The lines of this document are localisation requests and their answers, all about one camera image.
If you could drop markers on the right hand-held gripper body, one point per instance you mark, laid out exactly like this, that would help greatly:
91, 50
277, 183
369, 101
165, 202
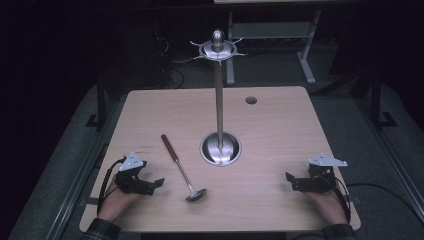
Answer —
322, 176

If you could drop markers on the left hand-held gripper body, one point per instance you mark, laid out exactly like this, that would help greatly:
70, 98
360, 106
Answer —
128, 180

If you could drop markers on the person's left hand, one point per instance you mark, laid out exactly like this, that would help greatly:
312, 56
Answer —
116, 201

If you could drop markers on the person's right hand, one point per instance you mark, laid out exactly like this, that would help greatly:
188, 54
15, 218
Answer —
328, 205

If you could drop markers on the black metal stand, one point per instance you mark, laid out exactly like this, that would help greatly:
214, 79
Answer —
100, 103
376, 100

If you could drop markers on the metal utensil stand with hooks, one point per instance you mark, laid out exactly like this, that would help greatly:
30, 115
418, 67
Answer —
219, 110

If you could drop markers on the aluminium rail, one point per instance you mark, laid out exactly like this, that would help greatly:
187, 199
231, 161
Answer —
393, 156
83, 166

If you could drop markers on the white desk frame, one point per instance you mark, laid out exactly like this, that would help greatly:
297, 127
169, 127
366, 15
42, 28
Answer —
273, 30

